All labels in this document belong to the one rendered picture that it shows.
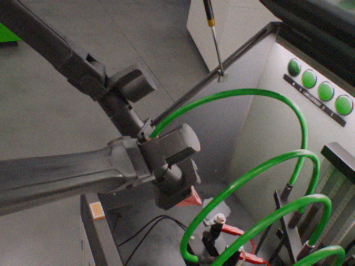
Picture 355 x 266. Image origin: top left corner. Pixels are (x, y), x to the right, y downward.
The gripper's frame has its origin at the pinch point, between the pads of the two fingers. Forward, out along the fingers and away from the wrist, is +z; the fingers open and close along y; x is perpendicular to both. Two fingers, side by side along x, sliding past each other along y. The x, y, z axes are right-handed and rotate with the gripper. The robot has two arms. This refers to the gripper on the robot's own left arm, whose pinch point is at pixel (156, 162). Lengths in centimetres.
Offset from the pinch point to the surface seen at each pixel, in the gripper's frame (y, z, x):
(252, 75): 34.8, 0.7, -24.8
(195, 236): 4.4, 25.1, 5.8
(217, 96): -1.0, -6.9, -21.0
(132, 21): 392, -64, 118
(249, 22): 286, 10, -17
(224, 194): -16.5, 5.9, -16.3
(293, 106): 3.4, 4.2, -32.7
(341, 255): -19.7, 23.4, -29.1
